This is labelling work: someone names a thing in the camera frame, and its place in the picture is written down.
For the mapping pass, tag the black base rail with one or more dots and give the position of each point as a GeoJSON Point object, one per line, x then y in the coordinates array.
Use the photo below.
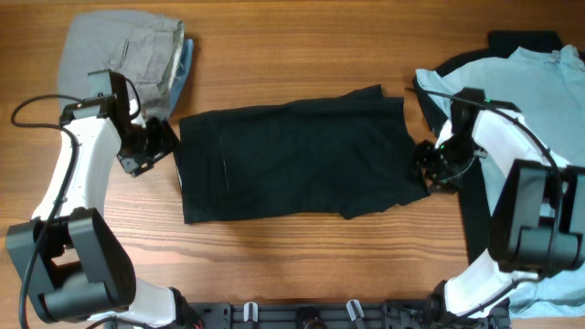
{"type": "Point", "coordinates": [391, 314]}

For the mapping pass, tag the black garment under shirt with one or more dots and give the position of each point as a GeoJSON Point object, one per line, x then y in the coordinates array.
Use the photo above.
{"type": "Point", "coordinates": [472, 196]}

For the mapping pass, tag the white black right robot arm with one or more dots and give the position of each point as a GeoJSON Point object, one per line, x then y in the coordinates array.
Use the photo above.
{"type": "Point", "coordinates": [535, 231]}

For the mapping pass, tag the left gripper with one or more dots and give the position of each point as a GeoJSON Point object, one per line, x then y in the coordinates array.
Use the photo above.
{"type": "Point", "coordinates": [164, 143]}

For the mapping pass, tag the light blue shirt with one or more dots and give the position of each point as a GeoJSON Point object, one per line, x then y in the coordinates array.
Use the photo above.
{"type": "Point", "coordinates": [548, 88]}

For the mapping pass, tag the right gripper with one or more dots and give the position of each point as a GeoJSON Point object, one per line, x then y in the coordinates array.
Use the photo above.
{"type": "Point", "coordinates": [446, 184]}

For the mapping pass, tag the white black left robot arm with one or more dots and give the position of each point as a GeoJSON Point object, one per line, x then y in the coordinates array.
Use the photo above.
{"type": "Point", "coordinates": [71, 266]}

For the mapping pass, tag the black shorts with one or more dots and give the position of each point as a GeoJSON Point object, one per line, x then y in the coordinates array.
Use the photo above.
{"type": "Point", "coordinates": [351, 155]}

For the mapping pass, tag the folded grey shorts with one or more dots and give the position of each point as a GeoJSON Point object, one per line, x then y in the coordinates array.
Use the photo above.
{"type": "Point", "coordinates": [144, 47]}

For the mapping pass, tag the folded blue garment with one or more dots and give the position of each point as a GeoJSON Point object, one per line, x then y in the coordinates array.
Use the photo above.
{"type": "Point", "coordinates": [183, 70]}

